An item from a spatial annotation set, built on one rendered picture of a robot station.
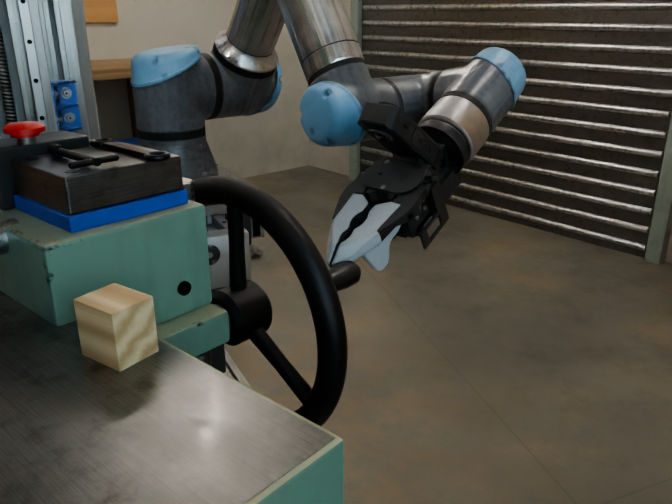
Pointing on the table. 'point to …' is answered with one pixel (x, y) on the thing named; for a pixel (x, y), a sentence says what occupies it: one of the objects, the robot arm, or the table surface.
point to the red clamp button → (24, 129)
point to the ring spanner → (131, 149)
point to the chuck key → (79, 157)
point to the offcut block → (116, 326)
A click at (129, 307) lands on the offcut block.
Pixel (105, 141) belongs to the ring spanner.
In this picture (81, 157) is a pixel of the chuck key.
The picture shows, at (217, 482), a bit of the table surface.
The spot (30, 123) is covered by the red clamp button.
